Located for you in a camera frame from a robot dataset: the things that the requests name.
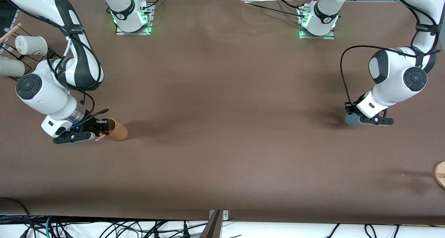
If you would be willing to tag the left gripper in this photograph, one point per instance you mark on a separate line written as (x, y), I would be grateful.
(350, 107)

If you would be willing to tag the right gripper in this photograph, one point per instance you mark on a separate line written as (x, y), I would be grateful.
(89, 123)

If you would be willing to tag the pink chopstick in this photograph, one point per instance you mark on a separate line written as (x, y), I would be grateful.
(100, 138)

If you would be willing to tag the blue cup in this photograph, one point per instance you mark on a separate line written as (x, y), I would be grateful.
(352, 120)

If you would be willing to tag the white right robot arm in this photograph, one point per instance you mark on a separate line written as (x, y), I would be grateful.
(38, 92)

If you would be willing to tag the brown cup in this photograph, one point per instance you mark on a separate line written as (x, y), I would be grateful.
(118, 131)

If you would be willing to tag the white cup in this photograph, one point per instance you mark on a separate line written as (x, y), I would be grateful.
(32, 45)

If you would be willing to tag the beige cup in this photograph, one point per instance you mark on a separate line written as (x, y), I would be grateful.
(12, 67)

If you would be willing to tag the round wooden disc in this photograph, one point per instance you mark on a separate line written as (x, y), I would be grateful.
(440, 175)

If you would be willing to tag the wooden stick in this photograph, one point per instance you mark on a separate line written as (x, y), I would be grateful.
(10, 32)

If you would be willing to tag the dark stand leg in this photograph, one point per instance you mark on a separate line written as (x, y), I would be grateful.
(212, 227)

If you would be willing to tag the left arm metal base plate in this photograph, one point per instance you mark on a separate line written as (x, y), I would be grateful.
(332, 35)

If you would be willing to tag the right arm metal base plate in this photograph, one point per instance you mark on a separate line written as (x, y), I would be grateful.
(148, 21)

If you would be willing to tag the metal table bracket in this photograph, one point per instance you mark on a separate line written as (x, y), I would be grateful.
(226, 215)

